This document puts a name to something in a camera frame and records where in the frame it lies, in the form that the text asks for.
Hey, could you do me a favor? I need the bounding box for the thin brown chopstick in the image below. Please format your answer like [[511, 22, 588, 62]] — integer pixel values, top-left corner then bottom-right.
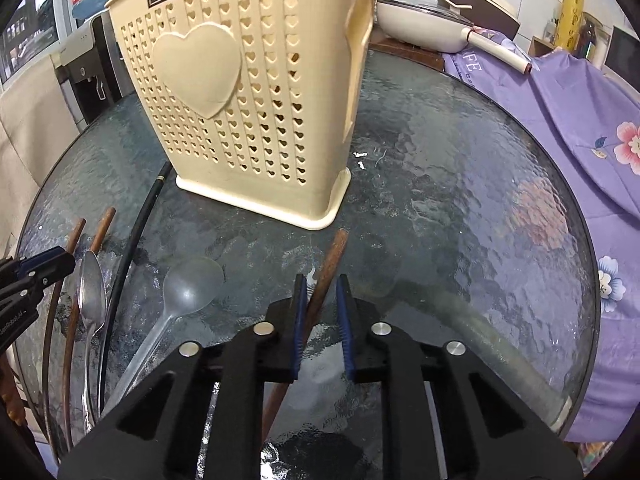
[[41, 218, 86, 462], [61, 207, 116, 450]]

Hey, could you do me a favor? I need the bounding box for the metal spoon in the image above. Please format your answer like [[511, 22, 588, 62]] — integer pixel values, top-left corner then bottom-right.
[[77, 250, 106, 432]]

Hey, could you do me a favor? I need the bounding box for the black chopstick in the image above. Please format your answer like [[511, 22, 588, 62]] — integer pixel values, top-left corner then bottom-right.
[[96, 162, 174, 413]]

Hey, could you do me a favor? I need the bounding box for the clear plastic spoon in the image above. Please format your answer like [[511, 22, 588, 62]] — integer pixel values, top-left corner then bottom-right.
[[102, 257, 224, 415]]

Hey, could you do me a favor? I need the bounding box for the water dispenser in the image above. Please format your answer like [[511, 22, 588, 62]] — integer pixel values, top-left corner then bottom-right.
[[51, 10, 134, 131]]

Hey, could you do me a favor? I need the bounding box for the cream plastic utensil holder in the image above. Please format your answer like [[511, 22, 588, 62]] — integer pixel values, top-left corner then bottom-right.
[[106, 0, 375, 231]]

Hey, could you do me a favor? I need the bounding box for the purple floral cloth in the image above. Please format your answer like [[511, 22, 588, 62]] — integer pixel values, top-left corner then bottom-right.
[[444, 48, 639, 443]]

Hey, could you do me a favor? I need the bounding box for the white frying pan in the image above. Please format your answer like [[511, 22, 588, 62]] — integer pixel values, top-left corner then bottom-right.
[[376, 0, 533, 74]]

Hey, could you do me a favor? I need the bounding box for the white brown rice cooker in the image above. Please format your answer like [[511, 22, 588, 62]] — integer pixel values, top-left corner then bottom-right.
[[450, 0, 520, 39]]

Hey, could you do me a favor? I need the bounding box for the white microwave oven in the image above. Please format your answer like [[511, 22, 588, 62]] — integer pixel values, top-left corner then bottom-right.
[[602, 26, 640, 91]]

